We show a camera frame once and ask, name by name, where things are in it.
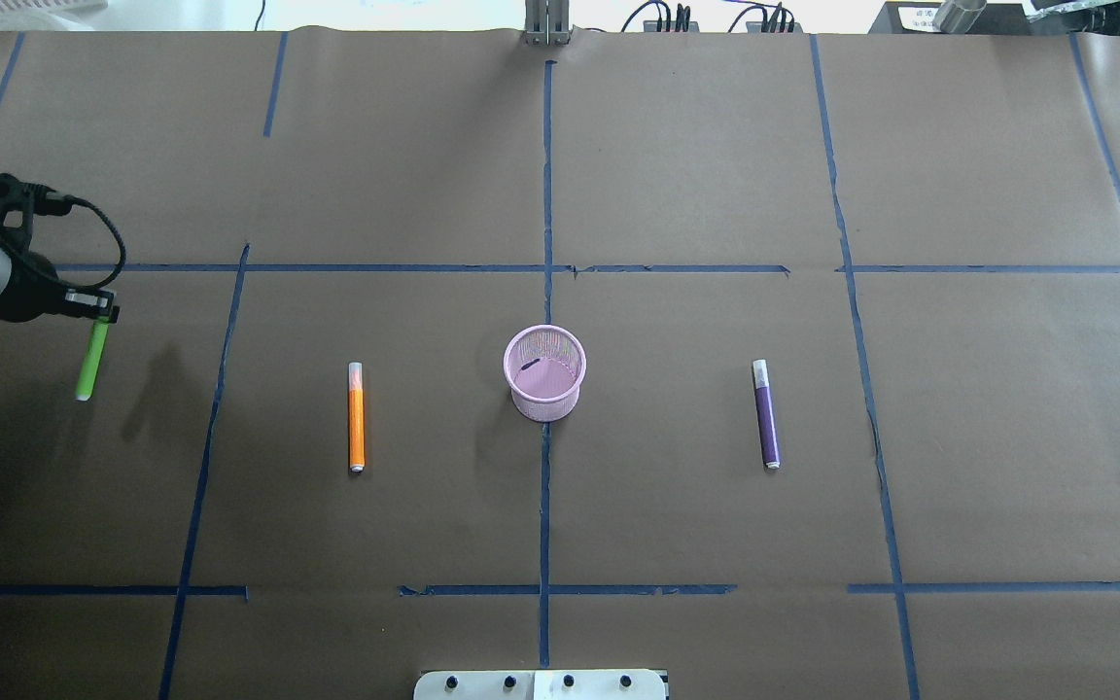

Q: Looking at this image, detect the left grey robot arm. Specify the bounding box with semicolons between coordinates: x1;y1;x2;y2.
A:
0;243;121;324

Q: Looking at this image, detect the purple marker pen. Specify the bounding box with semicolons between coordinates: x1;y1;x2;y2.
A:
752;360;782;472

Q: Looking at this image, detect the black orange connector block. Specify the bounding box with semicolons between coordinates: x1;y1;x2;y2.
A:
632;1;701;34

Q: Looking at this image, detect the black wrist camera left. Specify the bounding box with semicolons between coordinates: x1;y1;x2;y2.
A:
0;172;74;256

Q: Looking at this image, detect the green marker pen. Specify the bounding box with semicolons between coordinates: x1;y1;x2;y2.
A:
74;319;112;403

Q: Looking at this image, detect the white pillar with base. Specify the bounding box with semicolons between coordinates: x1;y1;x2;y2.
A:
412;668;671;699

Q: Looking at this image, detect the aluminium frame post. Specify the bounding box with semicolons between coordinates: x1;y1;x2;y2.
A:
523;0;572;46

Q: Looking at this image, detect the pink mesh pen holder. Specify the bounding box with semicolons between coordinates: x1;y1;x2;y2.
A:
502;325;587;424

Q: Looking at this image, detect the metal cup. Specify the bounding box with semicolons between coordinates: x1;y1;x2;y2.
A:
930;0;988;35

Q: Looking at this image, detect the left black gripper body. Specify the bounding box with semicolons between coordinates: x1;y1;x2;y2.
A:
54;288;121;321

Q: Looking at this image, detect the orange marker pen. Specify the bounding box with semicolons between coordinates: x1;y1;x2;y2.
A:
347;362;368;474

